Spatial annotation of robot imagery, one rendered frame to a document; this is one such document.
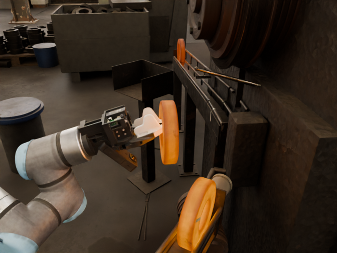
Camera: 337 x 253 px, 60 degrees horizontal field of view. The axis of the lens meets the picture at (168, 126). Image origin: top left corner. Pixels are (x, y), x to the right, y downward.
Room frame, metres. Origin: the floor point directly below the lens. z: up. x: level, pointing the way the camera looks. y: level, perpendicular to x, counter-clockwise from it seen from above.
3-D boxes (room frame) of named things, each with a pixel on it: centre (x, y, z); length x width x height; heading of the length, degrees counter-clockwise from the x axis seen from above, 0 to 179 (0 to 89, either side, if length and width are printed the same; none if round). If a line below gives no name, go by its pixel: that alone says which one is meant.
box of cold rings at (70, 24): (3.65, 0.79, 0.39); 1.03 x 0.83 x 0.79; 100
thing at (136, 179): (1.45, 0.14, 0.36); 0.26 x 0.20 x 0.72; 41
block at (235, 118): (0.76, -0.24, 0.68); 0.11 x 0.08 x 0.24; 96
